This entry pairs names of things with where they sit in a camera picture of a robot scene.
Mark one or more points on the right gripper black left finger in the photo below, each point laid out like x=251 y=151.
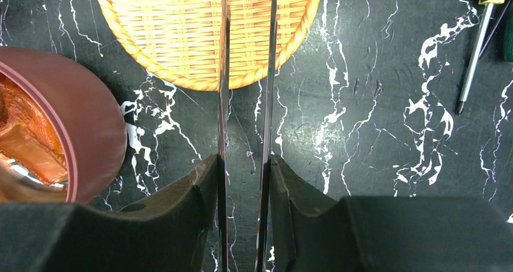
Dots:
x=166 y=231

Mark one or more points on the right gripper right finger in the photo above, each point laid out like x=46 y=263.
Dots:
x=314 y=232

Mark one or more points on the metal food tongs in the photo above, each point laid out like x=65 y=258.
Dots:
x=223 y=102

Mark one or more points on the red steel lunch bowl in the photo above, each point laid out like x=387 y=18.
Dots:
x=83 y=111

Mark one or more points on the fried chicken pieces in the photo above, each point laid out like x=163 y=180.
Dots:
x=28 y=137

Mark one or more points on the orange green screwdriver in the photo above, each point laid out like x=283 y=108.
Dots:
x=507 y=39

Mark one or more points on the yellow black screwdriver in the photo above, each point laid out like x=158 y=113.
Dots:
x=476 y=51

